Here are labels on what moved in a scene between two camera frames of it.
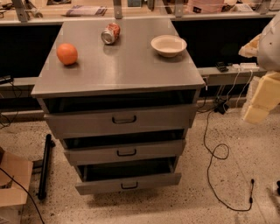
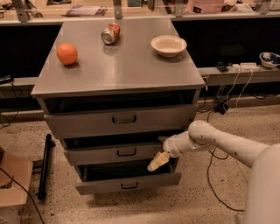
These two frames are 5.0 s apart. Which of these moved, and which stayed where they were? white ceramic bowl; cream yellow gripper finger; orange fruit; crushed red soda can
Moved: cream yellow gripper finger
Stayed: white ceramic bowl; orange fruit; crushed red soda can
